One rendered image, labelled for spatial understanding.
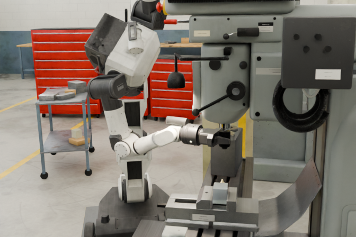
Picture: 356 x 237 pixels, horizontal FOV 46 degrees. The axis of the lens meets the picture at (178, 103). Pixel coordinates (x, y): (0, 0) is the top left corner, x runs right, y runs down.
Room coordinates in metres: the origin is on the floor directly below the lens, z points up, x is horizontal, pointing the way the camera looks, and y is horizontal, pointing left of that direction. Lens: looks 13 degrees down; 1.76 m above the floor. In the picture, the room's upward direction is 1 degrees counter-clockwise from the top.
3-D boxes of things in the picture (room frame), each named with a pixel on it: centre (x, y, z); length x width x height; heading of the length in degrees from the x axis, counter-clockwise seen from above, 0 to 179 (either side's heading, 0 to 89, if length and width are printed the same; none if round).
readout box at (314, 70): (1.25, -0.42, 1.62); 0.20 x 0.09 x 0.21; 79
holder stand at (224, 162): (1.99, -0.24, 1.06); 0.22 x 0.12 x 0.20; 162
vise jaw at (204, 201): (1.48, -0.10, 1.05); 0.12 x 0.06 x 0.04; 170
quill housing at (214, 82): (1.63, -0.19, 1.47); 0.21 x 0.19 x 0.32; 169
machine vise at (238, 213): (1.47, -0.13, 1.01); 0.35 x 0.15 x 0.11; 80
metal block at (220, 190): (1.47, -0.15, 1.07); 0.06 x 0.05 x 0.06; 170
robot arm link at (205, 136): (1.68, -0.11, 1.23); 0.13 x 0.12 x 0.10; 154
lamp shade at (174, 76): (1.64, 0.01, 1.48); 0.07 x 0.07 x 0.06
